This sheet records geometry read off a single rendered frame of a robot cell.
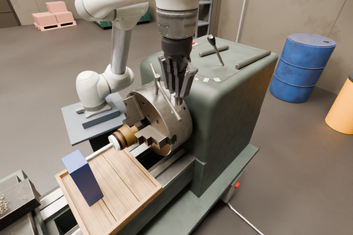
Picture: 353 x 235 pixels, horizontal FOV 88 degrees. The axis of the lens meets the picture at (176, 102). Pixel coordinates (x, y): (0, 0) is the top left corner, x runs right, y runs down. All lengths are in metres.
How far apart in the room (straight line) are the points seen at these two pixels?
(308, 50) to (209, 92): 2.27
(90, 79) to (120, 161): 0.58
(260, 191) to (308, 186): 0.46
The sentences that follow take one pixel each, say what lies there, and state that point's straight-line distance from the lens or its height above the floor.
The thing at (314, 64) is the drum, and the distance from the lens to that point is 2.97.
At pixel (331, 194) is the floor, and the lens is 2.28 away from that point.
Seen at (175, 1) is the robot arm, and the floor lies 1.57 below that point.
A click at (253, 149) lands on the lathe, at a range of 1.51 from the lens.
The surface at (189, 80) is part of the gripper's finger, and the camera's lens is 0.47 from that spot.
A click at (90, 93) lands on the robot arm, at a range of 1.30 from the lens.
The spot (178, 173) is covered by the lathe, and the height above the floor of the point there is 0.86.
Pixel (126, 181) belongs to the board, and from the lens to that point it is 0.88.
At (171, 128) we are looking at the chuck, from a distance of 0.68.
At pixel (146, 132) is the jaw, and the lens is 0.74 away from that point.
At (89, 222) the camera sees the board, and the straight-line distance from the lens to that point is 0.85.
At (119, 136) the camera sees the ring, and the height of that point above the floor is 1.11.
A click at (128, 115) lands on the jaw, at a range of 0.75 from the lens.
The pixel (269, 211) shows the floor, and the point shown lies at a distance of 1.93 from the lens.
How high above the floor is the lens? 1.63
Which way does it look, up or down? 37 degrees down
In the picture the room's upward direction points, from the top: straight up
